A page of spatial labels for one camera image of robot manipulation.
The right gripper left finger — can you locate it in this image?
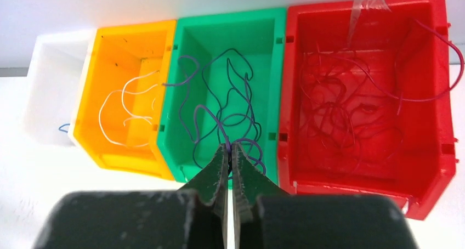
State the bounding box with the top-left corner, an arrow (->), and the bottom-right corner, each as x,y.
178,144 -> 230,248

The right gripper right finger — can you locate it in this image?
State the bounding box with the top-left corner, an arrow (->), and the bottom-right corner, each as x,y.
231,143 -> 289,248

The clear thin cable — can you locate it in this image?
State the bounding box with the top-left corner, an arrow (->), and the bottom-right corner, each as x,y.
98,70 -> 162,149

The red thin cable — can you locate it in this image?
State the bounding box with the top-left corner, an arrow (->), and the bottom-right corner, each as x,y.
298,18 -> 465,168

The black thin cable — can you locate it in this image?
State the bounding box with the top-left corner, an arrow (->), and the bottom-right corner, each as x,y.
162,48 -> 268,176

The green plastic bin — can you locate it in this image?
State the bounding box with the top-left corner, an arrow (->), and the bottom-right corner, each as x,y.
157,8 -> 287,183

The orange plastic bin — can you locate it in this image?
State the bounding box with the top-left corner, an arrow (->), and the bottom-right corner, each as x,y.
70,20 -> 177,180

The red plastic bin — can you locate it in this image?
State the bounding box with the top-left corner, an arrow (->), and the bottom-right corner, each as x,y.
277,0 -> 457,220

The white plastic bin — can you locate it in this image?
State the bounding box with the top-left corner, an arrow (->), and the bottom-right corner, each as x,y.
22,29 -> 97,147

